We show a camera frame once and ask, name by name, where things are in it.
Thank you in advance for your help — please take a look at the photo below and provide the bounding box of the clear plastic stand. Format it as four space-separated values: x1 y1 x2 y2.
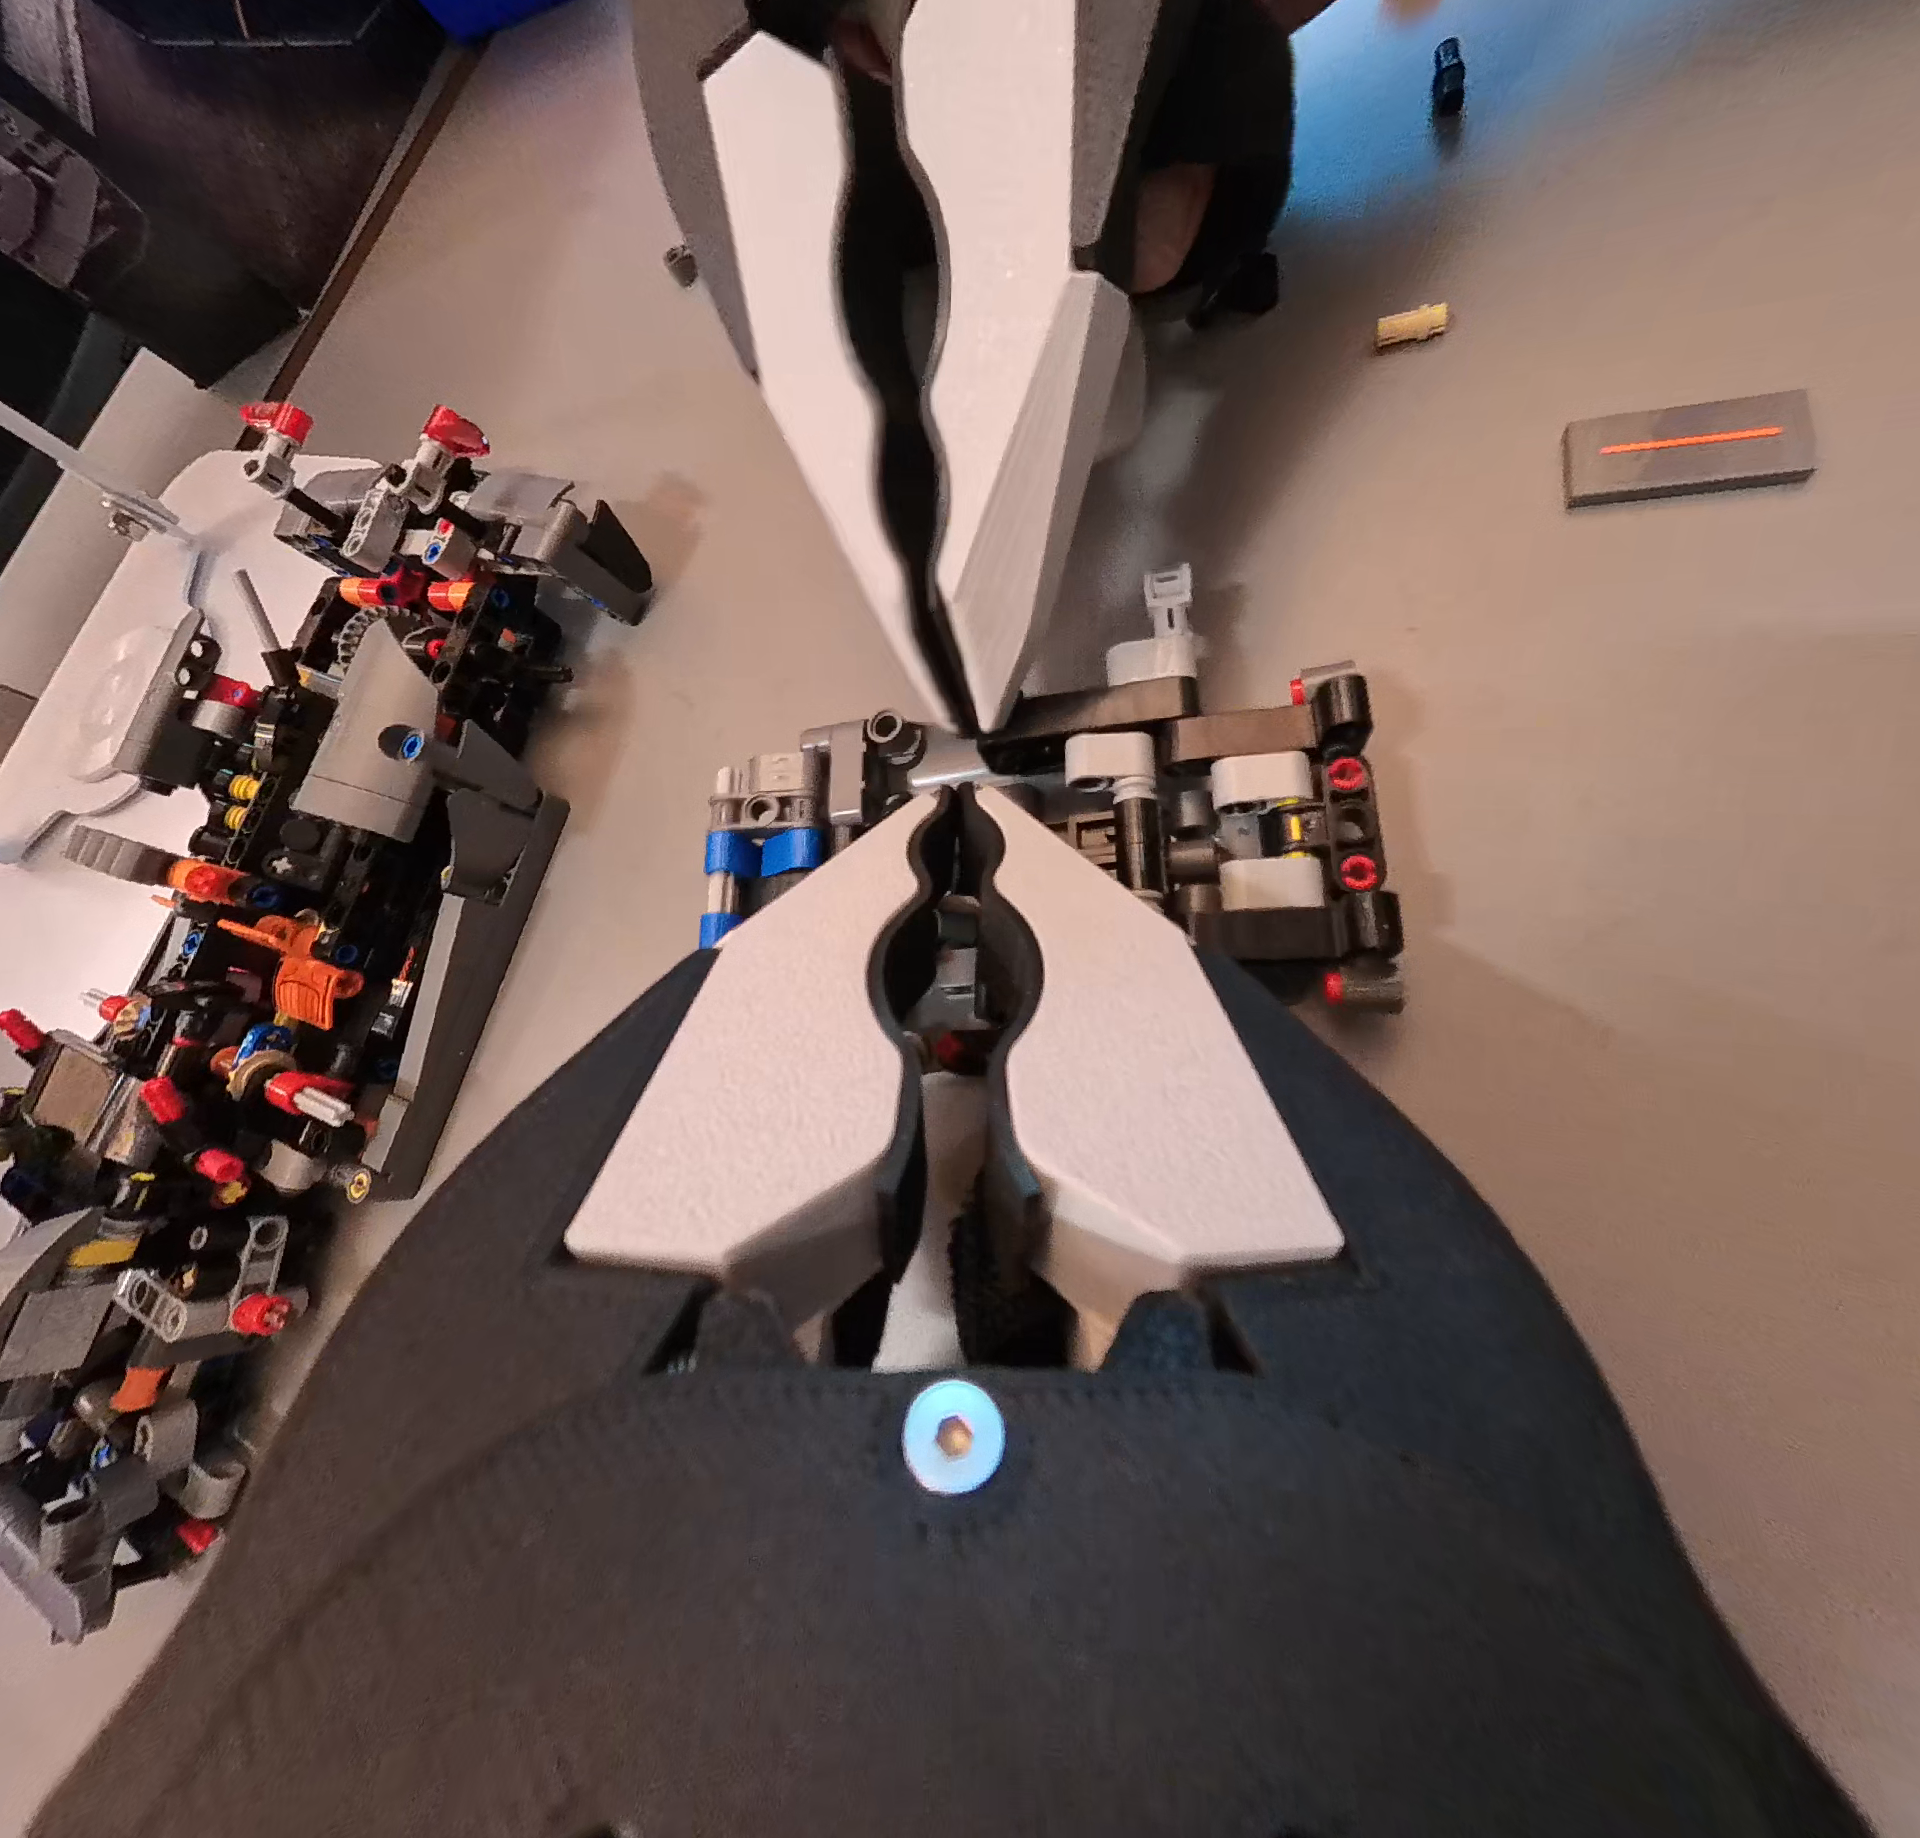
0 400 204 540

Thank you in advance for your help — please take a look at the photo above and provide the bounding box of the grey lego tile orange line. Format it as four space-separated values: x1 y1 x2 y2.
1560 390 1817 508

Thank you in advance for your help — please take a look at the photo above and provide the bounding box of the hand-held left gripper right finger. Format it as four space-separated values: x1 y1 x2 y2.
959 789 1347 1367

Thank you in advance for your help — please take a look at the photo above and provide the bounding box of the dark printed box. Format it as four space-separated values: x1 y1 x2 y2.
0 0 483 392

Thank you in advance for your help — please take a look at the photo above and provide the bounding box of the person's right hand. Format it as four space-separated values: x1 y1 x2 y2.
1135 0 1448 297

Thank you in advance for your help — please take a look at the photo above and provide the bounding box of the small black grey lego assembly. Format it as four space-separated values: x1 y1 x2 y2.
697 563 1410 1014

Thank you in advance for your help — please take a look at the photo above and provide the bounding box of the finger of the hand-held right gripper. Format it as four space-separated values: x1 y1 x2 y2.
697 28 978 735
897 0 1137 739

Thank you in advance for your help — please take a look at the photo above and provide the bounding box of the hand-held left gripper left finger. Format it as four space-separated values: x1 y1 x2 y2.
563 791 962 1367

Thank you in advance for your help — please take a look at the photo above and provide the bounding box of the large lego car chassis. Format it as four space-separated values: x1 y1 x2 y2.
0 400 657 1648

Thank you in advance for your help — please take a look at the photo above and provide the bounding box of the white moulded plastic base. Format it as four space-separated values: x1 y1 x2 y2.
0 450 385 1039

